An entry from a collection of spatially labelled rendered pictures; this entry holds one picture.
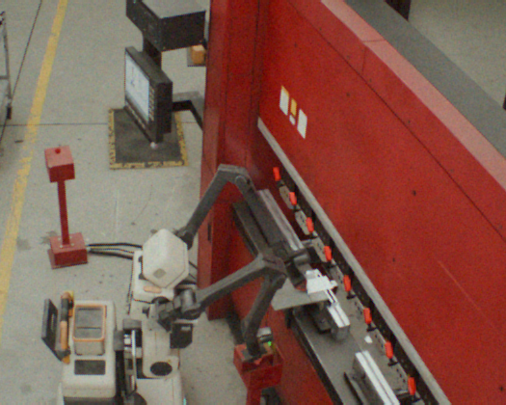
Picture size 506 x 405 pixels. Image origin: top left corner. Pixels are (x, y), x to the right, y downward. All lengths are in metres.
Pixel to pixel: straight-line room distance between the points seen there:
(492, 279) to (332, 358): 1.34
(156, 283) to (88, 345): 0.49
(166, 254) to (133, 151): 3.11
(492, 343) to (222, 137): 2.11
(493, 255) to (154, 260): 1.47
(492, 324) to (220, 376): 2.44
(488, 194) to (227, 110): 1.99
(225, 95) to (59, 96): 3.31
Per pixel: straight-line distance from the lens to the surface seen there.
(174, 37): 4.06
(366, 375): 3.59
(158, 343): 3.71
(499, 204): 2.44
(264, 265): 3.23
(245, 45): 4.03
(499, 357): 2.63
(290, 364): 4.11
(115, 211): 5.87
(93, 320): 3.80
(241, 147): 4.33
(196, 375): 4.77
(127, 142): 6.56
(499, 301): 2.56
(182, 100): 4.74
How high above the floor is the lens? 3.60
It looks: 37 degrees down
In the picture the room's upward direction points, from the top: 5 degrees clockwise
